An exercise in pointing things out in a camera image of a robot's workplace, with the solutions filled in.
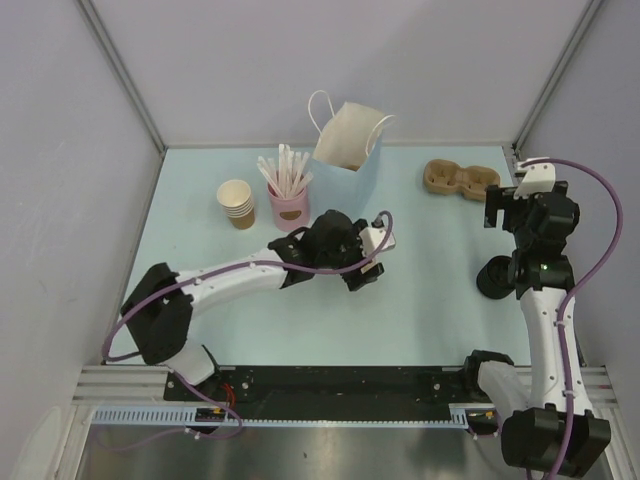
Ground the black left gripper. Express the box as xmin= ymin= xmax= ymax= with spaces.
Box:
xmin=316 ymin=219 xmax=383 ymax=290

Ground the single brown paper cup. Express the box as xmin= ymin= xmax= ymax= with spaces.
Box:
xmin=360 ymin=261 xmax=377 ymax=274

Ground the white and blue paper bag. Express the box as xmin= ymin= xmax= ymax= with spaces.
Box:
xmin=307 ymin=90 xmax=396 ymax=220

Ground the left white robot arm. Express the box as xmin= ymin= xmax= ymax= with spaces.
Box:
xmin=120 ymin=210 xmax=396 ymax=400

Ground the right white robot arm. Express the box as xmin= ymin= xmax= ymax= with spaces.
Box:
xmin=461 ymin=181 xmax=611 ymax=478

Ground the pink straw holder cup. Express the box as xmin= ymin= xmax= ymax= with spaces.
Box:
xmin=267 ymin=186 xmax=311 ymax=232

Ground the bundle of wrapped white straws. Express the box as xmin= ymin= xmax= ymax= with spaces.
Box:
xmin=257 ymin=144 xmax=313 ymax=200

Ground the stack of brown paper cups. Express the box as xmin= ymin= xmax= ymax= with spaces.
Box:
xmin=216 ymin=179 xmax=255 ymax=230

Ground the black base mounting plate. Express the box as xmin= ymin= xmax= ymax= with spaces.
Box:
xmin=195 ymin=366 xmax=489 ymax=422

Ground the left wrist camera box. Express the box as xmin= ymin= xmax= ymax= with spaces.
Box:
xmin=359 ymin=226 xmax=396 ymax=258

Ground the aluminium frame rail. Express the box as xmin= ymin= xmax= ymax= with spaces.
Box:
xmin=72 ymin=364 xmax=616 ymax=429

